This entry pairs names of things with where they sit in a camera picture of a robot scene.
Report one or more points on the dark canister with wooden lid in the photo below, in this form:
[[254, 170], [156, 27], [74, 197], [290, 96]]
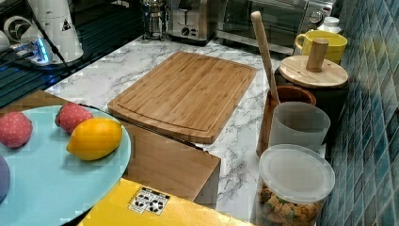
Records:
[[325, 79]]

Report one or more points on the pink toy strawberry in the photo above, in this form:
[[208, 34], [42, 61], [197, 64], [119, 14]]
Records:
[[70, 115]]

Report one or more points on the purple toy fruit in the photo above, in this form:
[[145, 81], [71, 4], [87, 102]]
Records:
[[4, 178]]

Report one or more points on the clear cereal jar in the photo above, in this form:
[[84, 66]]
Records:
[[293, 185]]

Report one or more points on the yellow cereal box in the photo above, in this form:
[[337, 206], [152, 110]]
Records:
[[133, 204]]

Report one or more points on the red green toy fruit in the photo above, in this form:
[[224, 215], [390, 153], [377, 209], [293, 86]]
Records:
[[15, 129]]

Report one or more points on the wooden drawer box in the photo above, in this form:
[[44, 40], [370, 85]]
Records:
[[156, 161]]

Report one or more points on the wooden utensil handle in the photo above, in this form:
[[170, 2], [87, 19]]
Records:
[[261, 38]]

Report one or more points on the bamboo cutting board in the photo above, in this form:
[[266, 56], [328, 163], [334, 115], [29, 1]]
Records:
[[188, 96]]

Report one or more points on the frosted plastic cup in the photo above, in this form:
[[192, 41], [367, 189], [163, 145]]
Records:
[[300, 124]]

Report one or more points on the stainless toaster oven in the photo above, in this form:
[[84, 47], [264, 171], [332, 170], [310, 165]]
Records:
[[283, 21]]

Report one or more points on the small white lidded jar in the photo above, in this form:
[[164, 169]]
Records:
[[330, 24]]

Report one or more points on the steel french press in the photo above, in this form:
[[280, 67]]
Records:
[[154, 13]]

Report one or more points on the silver two-slot toaster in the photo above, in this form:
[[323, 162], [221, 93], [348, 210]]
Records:
[[193, 21]]

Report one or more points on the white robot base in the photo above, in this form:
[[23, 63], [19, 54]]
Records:
[[42, 34]]

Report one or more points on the light blue plate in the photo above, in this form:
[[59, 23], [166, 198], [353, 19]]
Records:
[[48, 185]]

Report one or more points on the yellow toy lemon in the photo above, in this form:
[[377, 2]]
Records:
[[95, 138]]

